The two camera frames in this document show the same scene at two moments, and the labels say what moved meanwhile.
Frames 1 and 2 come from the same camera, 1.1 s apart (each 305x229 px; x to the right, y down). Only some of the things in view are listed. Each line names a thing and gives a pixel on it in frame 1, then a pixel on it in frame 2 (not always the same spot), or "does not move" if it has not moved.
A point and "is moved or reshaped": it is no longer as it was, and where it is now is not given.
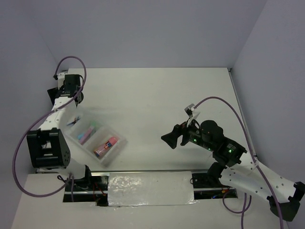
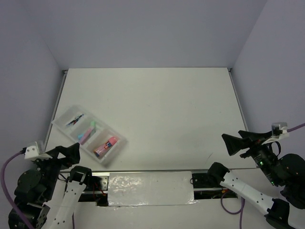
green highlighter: [93, 124] does not move
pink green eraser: [86, 135] does not move
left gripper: [53, 92] to [72, 152]
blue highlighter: [79, 136] does not move
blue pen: [77, 119] is moved or reshaped
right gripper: [171, 138] to [249, 139]
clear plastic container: [97, 140] does not move
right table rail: [244, 117] does not move
